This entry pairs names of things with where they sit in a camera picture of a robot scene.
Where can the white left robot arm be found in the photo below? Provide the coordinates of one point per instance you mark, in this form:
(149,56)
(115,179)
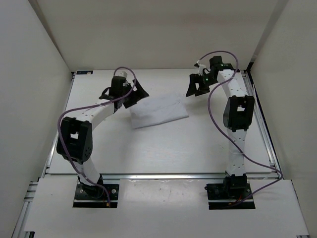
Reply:
(75,142)

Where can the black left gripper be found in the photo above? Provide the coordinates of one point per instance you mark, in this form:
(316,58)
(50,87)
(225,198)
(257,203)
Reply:
(137,94)

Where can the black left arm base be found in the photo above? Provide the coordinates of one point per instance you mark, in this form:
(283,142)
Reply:
(95,197)

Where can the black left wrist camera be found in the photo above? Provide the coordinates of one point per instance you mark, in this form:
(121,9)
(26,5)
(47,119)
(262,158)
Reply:
(119,87)

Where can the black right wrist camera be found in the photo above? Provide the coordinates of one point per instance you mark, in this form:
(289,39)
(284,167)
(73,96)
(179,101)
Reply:
(215,63)

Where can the aluminium frame rail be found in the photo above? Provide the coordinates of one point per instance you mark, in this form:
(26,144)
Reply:
(179,176)

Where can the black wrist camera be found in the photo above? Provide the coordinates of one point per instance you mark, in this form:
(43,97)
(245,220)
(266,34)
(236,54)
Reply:
(119,87)
(215,63)

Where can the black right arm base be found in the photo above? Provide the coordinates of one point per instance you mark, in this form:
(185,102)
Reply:
(233,193)

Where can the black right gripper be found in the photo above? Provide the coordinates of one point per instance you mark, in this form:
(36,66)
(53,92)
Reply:
(194,79)

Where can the white skirt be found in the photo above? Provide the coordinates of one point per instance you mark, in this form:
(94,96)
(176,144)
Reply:
(153,111)

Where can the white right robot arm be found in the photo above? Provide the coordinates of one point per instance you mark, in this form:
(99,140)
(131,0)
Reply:
(238,112)

